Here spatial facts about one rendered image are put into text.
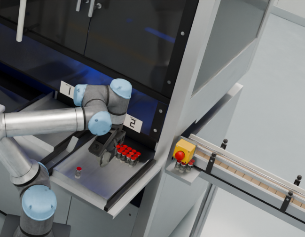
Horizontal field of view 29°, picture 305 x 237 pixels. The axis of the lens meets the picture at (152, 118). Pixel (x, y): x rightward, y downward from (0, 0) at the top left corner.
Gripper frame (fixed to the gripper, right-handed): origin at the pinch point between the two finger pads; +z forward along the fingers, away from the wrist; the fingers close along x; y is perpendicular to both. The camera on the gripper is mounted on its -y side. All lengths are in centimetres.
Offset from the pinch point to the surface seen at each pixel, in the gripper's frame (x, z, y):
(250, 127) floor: -7, 106, 246
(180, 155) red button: -18.2, 5.4, 35.0
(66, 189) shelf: 11.3, 18.1, -1.4
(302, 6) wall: 28, 85, 499
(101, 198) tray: -3.0, 15.5, 0.9
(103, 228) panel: 9, 69, 39
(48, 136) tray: 36.8, 17.9, 20.4
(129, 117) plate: 9.7, 2.4, 38.4
